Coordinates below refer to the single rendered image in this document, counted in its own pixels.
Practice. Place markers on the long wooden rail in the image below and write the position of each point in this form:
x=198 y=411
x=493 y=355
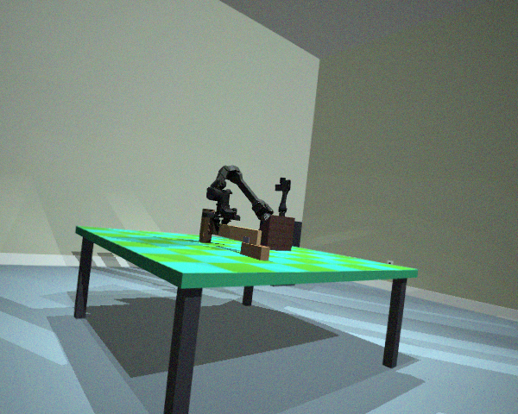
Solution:
x=237 y=233

